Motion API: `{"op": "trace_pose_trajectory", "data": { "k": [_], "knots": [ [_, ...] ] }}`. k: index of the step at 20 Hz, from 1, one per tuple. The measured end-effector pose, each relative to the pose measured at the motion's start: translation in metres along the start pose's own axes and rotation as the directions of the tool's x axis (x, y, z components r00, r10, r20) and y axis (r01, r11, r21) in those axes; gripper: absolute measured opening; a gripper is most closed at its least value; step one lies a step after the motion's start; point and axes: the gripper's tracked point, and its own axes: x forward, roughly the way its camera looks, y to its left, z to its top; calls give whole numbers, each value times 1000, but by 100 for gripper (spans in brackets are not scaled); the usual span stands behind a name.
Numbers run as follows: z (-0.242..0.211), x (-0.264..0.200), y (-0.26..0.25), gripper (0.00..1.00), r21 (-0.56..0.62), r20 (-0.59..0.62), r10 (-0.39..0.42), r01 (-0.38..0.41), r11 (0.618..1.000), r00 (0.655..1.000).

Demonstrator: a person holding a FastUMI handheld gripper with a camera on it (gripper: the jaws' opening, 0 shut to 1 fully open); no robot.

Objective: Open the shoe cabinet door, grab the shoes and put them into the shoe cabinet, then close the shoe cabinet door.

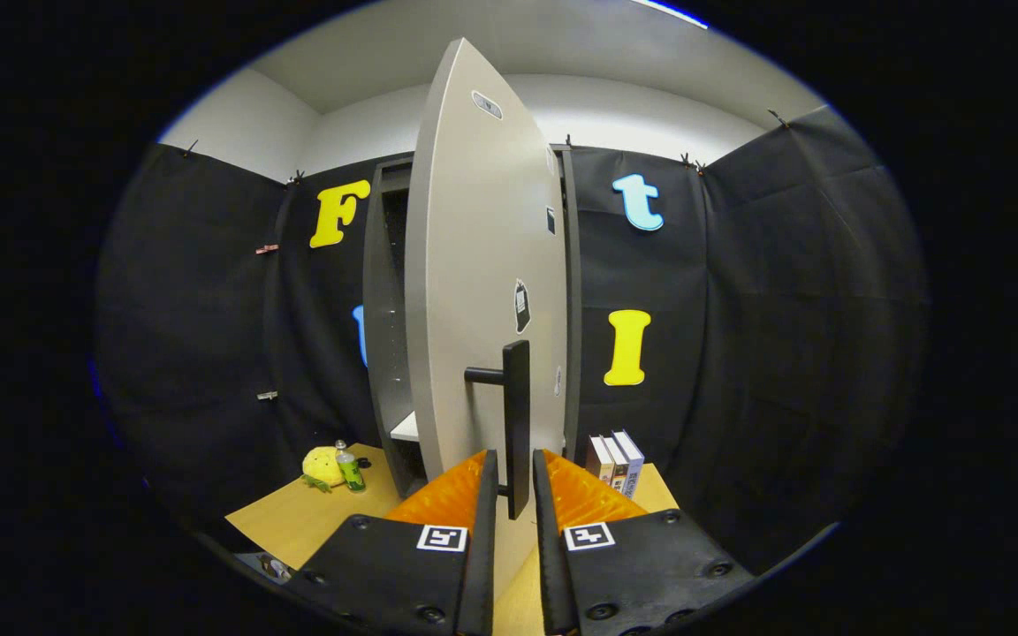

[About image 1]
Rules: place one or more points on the black binder clip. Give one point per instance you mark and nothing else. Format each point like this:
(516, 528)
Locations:
(778, 117)
(693, 162)
(296, 177)
(191, 148)

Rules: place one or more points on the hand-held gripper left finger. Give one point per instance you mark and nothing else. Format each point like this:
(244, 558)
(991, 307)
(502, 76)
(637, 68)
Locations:
(385, 574)

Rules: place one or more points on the green drink bottle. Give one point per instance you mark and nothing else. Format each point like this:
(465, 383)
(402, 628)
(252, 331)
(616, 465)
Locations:
(350, 473)

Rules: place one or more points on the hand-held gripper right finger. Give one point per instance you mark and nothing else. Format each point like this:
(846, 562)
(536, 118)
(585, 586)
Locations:
(650, 574)

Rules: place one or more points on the grey shoe cabinet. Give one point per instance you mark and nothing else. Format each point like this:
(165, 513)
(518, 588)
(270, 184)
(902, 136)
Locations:
(376, 309)

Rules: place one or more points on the yellow plush toy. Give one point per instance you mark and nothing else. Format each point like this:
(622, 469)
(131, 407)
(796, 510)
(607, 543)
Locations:
(319, 466)

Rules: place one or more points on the long ceiling light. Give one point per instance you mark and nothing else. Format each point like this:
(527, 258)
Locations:
(672, 11)

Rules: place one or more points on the beige shoe cabinet door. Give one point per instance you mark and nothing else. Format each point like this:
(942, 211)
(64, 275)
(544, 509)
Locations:
(474, 247)

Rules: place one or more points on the black backdrop cloth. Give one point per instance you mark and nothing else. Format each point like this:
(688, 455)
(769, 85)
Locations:
(191, 336)

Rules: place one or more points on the blue and white book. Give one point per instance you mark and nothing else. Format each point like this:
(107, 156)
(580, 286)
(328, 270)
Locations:
(633, 459)

